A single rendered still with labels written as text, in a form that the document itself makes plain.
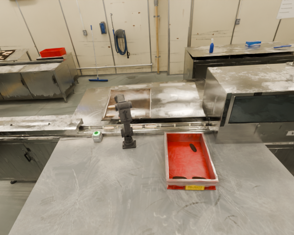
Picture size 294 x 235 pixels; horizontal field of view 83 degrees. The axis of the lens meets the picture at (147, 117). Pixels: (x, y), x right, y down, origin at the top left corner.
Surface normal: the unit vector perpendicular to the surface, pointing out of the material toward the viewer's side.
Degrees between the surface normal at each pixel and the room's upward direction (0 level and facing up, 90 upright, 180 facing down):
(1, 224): 0
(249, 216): 0
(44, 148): 90
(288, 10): 90
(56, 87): 90
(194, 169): 0
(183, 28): 90
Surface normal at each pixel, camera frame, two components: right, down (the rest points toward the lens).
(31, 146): -0.03, 0.58
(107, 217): -0.07, -0.81
